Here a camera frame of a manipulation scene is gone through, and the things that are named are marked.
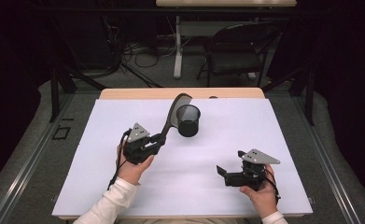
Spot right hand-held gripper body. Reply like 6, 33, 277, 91
224, 148, 281, 191

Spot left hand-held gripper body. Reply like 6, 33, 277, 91
122, 122, 160, 166

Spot black spatula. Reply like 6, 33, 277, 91
161, 92, 193, 141

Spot black mesh pen cup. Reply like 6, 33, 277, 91
175, 104, 202, 138

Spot person's left hand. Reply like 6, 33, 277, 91
116, 141, 156, 186

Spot person's right hand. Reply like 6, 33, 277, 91
239, 164, 279, 218

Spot white table mat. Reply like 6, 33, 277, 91
51, 98, 314, 217

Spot wooden table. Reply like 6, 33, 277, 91
58, 87, 305, 220

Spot white-legged desk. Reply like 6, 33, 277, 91
155, 0, 298, 79

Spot black folding chair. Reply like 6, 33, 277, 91
196, 21, 284, 88

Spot right hand-held gripper cable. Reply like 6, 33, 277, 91
263, 167, 281, 200

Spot hand-held gripper cable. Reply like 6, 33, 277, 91
107, 129, 132, 190
263, 167, 281, 200

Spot left hand-held gripper cable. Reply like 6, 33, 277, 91
107, 129, 132, 190

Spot grey metal floor rail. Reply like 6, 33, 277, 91
290, 96, 361, 224
0, 92, 76, 224

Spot black metal frame post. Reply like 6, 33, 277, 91
261, 66, 316, 127
49, 66, 108, 123

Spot floor cables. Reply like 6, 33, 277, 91
120, 34, 178, 69

